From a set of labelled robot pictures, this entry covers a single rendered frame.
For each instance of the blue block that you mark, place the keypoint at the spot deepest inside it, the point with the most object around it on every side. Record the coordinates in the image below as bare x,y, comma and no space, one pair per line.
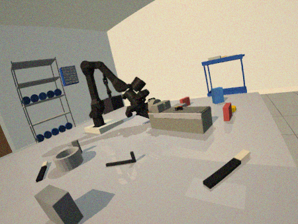
217,95

